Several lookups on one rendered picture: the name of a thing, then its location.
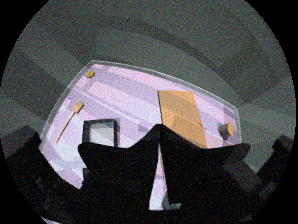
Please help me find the wooden board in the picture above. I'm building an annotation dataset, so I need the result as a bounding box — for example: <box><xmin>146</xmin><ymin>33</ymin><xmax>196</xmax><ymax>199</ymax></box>
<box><xmin>157</xmin><ymin>89</ymin><xmax>208</xmax><ymax>149</ymax></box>

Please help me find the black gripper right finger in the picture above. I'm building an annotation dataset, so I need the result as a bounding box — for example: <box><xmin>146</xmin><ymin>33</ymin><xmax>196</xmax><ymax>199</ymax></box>
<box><xmin>160</xmin><ymin>124</ymin><xmax>251</xmax><ymax>204</ymax></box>

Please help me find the tan wooden spatula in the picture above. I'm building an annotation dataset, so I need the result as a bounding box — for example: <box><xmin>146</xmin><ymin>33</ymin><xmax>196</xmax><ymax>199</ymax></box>
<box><xmin>56</xmin><ymin>101</ymin><xmax>84</xmax><ymax>144</ymax></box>

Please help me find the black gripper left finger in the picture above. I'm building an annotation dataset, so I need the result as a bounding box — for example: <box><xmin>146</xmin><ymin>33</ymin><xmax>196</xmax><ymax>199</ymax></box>
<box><xmin>77</xmin><ymin>124</ymin><xmax>160</xmax><ymax>200</ymax></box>

